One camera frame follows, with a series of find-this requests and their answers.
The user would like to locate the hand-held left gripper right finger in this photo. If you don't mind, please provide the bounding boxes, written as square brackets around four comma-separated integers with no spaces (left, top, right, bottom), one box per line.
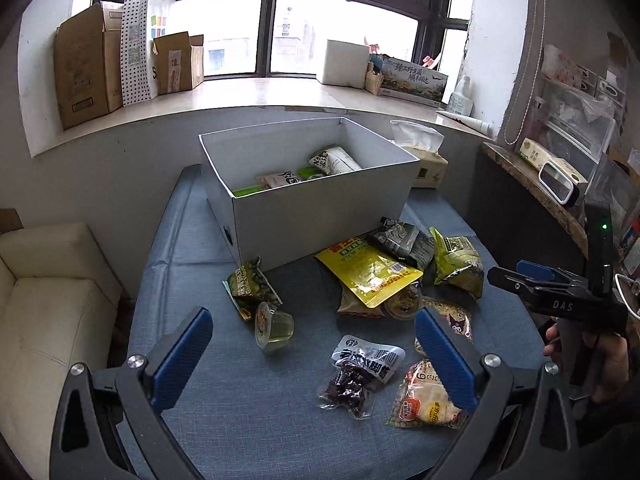
[414,307,581,480]

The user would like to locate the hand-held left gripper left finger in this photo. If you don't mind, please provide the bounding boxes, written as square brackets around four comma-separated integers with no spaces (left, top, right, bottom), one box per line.
[50,306,214,480]

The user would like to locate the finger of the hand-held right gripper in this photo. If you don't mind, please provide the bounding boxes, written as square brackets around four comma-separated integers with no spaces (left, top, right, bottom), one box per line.
[487,266,585,307]
[516,260,587,287]

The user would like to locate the gold cartoon snack packet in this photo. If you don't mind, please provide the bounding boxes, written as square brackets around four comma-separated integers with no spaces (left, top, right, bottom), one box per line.
[415,297,473,356]

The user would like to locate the orange yellow snack packet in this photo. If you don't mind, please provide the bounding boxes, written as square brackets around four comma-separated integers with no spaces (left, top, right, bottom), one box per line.
[387,360,468,431]

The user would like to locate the yellow green cartoon snack packet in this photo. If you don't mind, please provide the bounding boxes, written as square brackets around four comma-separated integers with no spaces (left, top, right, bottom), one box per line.
[429,226,485,298]

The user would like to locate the orange jelly cup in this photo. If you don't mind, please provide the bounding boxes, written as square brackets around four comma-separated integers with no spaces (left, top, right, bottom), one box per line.
[382,282,423,321]

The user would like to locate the clear dark jerky packet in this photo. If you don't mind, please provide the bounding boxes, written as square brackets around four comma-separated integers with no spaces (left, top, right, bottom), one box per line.
[318,335,406,420]

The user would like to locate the green jelly cup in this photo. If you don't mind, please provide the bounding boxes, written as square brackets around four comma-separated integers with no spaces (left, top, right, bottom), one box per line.
[254,301,295,353]

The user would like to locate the green pea snack packet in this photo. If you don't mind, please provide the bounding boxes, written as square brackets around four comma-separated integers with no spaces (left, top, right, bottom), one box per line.
[222,256,283,322]

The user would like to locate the brown snack packet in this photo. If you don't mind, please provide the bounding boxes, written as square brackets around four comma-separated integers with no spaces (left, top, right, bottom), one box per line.
[337,285,386,318]

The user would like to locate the black grey snack packet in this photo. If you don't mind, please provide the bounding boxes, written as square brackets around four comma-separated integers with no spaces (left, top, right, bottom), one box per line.
[367,217,436,271]

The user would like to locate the white storage box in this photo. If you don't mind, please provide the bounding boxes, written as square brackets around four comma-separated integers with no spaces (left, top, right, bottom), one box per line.
[198,116,420,273]

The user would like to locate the person's right hand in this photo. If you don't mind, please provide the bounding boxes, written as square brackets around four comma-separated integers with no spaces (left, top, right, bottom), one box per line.
[544,324,632,407]

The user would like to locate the brown stone shelf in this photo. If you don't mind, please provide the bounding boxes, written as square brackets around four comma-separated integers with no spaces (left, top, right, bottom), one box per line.
[480,141,591,256]

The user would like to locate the blue tablecloth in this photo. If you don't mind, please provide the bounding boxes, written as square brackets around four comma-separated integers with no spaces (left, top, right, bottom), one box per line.
[127,164,551,480]

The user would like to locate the cream tissue pack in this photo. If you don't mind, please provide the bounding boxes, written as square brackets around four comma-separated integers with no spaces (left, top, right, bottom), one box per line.
[519,137,588,183]

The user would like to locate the cream sofa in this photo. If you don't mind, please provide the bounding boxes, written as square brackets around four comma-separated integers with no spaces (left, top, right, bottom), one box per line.
[0,222,123,480]

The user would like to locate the beige tissue box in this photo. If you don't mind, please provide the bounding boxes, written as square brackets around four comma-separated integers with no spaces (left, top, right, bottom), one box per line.
[390,120,449,189]

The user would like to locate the white tube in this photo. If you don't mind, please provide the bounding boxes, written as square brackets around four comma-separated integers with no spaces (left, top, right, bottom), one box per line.
[435,110,493,136]

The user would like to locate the clear plastic storage drawers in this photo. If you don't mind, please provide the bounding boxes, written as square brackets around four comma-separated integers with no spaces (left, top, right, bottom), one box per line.
[520,45,628,161]

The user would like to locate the white spray bottle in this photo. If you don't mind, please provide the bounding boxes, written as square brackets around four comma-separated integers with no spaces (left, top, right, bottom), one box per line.
[446,75,473,116]

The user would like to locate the pink white snack packet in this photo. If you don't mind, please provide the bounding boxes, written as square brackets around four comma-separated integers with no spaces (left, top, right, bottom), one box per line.
[257,171,304,190]

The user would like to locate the white black snack packet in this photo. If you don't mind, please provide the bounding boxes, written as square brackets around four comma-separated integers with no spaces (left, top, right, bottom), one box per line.
[308,146,363,176]

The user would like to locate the landscape printed carton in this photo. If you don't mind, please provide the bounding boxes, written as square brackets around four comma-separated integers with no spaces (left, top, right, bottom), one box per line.
[375,55,449,108]

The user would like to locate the brown paper item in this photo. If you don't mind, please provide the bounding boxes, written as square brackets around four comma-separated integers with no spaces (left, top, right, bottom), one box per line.
[365,62,385,96]

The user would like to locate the white cube box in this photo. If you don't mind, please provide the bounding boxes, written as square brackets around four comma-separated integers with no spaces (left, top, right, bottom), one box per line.
[316,39,372,87]

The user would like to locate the small open cardboard box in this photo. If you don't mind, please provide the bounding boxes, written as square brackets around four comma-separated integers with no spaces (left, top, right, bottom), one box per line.
[151,31,205,96]

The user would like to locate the polka dot paper bag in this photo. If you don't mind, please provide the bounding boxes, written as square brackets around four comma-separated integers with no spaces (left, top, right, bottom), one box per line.
[120,0,176,107]

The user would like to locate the large cardboard box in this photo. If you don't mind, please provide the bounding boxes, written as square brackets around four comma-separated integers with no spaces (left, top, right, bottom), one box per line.
[54,2,125,131]

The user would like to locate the white cable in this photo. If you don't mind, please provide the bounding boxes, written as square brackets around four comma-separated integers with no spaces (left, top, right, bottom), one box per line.
[614,274,640,320]

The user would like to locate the white beaded cord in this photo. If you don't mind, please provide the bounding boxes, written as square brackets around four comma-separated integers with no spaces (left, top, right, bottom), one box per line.
[502,0,548,146]

